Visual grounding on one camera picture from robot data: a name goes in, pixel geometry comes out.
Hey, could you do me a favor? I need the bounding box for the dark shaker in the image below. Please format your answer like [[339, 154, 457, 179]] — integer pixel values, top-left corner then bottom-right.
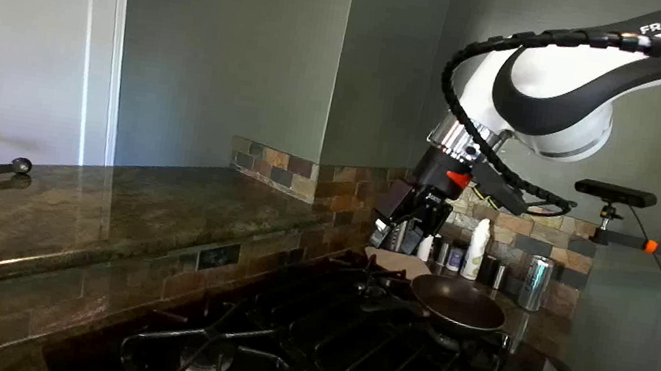
[[477, 253, 498, 286]]

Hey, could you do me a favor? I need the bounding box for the small white shaker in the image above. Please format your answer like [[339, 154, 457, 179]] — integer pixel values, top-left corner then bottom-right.
[[416, 233, 435, 263]]

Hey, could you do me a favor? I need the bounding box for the tan cutting board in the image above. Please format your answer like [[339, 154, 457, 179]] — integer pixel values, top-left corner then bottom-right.
[[361, 245, 435, 284]]

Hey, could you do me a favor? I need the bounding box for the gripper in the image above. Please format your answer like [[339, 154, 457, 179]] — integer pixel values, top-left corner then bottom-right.
[[367, 139, 479, 264]]

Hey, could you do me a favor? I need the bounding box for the camera on mount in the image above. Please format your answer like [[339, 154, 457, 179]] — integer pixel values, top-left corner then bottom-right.
[[563, 177, 661, 279]]

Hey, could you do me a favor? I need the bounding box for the wall socket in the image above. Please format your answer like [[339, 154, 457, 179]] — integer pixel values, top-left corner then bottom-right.
[[197, 238, 242, 276]]

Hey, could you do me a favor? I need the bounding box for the silver can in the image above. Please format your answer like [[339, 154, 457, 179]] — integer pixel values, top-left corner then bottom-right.
[[516, 253, 556, 315]]

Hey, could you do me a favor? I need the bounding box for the black gas stove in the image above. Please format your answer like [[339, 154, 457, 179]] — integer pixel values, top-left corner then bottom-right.
[[38, 207, 611, 371]]

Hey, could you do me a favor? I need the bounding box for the dark frying pan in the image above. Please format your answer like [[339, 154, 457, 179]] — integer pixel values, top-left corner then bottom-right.
[[358, 265, 512, 341]]

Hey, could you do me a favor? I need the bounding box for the white squeeze bottle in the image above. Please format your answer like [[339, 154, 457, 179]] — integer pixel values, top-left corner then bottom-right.
[[460, 215, 494, 283]]

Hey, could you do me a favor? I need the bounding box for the small jar with blue label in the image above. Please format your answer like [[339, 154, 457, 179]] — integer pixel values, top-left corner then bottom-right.
[[446, 244, 468, 274]]

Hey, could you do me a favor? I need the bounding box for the stove burner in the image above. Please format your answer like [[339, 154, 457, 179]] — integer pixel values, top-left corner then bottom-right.
[[175, 333, 238, 371], [425, 326, 468, 354], [351, 276, 390, 302]]

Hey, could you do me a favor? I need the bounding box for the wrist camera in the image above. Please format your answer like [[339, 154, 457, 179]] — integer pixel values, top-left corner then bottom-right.
[[466, 159, 534, 218]]

